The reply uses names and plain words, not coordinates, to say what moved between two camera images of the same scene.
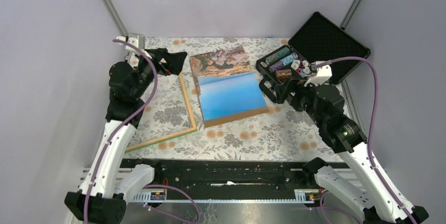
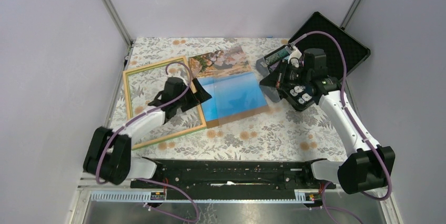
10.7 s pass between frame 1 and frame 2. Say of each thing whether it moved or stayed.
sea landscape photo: stayed
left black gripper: moved
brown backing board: stayed
